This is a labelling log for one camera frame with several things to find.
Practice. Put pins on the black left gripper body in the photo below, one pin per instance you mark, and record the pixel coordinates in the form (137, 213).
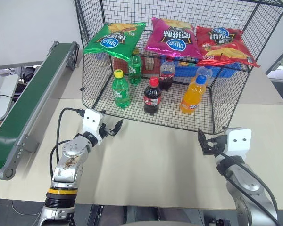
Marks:
(105, 131)

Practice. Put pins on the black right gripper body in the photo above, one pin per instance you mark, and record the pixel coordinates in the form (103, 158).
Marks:
(218, 144)

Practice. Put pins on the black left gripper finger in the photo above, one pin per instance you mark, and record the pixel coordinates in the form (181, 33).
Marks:
(118, 126)
(102, 111)

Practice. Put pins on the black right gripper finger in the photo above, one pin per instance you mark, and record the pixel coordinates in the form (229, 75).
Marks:
(225, 128)
(202, 139)

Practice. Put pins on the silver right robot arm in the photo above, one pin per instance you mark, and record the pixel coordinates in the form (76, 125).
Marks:
(247, 186)

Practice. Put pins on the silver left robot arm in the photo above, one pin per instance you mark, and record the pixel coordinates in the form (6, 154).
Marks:
(68, 162)

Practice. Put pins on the green soda bottle yellow cap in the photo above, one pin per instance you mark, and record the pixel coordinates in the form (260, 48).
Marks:
(120, 91)

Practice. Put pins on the orange soda bottle blue cap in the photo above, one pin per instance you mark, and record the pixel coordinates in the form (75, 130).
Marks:
(191, 99)
(204, 70)

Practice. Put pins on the cola bottle red label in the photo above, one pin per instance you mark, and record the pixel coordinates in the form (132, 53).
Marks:
(152, 97)

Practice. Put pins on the blue plastic crate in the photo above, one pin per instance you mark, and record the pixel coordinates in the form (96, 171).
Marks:
(226, 70)

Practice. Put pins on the red box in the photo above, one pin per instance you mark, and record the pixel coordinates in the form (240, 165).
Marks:
(151, 66)

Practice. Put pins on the cola bottle dark label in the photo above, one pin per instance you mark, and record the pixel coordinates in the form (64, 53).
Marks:
(167, 75)

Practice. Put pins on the green potato chips bag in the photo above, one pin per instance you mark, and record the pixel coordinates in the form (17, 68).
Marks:
(113, 40)

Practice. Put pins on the red potato chips bag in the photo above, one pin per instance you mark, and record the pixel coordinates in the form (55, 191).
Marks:
(224, 47)

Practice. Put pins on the magenta potato chips bag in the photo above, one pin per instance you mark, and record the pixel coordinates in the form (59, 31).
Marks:
(174, 40)

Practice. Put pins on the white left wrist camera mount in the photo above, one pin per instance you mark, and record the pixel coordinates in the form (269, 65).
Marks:
(92, 120)

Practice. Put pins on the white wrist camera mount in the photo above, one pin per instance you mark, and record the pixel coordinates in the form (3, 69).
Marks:
(92, 120)
(238, 141)

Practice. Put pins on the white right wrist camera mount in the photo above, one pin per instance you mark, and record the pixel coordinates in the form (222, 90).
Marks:
(238, 141)

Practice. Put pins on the green conveyor belt grey frame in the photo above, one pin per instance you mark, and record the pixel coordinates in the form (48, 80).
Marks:
(26, 99)

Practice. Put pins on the dark window frame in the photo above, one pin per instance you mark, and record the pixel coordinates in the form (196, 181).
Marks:
(279, 58)

